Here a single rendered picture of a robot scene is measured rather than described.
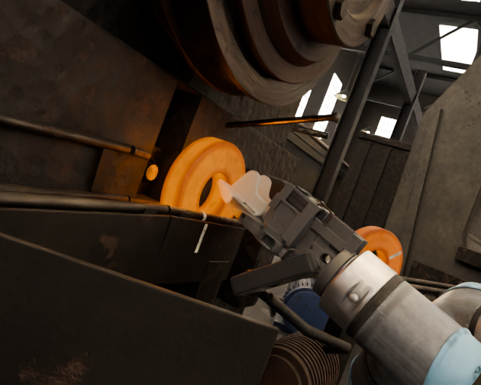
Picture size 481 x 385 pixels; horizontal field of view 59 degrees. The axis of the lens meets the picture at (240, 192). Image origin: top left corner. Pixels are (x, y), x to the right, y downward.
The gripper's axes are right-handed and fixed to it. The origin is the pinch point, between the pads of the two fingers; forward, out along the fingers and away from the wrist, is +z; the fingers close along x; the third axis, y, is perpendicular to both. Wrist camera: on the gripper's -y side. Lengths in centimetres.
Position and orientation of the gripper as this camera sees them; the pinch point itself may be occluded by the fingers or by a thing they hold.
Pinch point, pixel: (222, 190)
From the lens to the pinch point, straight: 60.4
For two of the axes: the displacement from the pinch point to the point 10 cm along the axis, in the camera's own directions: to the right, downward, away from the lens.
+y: 5.9, -7.9, -1.7
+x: -4.5, -1.5, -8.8
